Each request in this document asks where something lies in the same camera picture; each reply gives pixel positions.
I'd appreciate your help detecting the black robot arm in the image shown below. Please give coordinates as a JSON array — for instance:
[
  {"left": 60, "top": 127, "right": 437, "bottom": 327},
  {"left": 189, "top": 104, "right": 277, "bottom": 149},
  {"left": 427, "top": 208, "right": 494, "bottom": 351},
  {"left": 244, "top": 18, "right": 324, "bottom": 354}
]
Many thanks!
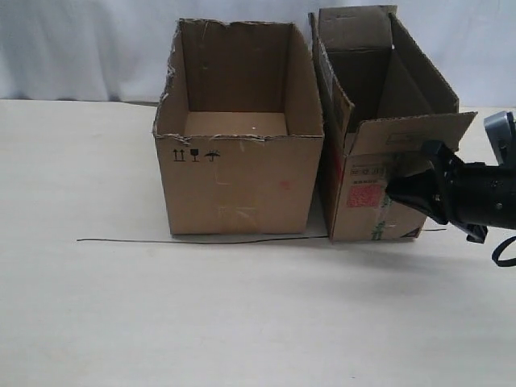
[{"left": 386, "top": 140, "right": 515, "bottom": 230}]

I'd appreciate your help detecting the printed cardboard box with flaps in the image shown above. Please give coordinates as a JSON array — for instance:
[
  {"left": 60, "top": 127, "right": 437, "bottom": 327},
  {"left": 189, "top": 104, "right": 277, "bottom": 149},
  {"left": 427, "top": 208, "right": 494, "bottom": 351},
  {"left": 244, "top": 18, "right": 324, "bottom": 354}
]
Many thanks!
[{"left": 310, "top": 5, "right": 476, "bottom": 241}]

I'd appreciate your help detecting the open brown cardboard box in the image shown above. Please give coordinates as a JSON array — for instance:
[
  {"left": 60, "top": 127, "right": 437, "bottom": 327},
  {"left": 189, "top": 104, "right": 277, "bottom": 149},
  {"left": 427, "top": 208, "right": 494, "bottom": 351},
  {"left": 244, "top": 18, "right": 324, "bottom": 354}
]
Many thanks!
[{"left": 152, "top": 19, "right": 324, "bottom": 235}]

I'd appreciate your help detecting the thin black line marker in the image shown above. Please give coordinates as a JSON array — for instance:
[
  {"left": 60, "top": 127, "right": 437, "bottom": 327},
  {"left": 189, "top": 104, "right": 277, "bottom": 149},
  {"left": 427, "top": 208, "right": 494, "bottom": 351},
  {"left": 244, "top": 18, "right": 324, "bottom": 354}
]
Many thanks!
[{"left": 77, "top": 228, "right": 447, "bottom": 244}]

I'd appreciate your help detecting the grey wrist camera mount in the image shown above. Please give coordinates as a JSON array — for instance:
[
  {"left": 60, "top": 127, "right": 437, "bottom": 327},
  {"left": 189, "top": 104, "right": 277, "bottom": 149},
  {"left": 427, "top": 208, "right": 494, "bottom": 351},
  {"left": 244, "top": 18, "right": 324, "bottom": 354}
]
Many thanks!
[{"left": 484, "top": 111, "right": 515, "bottom": 167}]

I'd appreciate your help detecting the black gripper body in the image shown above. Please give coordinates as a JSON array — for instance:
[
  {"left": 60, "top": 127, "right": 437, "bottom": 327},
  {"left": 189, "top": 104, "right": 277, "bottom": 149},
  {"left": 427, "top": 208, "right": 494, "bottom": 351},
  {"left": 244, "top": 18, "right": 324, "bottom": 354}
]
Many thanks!
[{"left": 433, "top": 144, "right": 464, "bottom": 225}]

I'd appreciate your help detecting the black cable loop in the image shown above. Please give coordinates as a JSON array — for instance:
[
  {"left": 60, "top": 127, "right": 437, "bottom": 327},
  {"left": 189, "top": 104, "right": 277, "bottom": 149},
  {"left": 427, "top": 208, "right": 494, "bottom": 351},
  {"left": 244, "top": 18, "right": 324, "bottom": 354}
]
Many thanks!
[{"left": 466, "top": 223, "right": 516, "bottom": 268}]

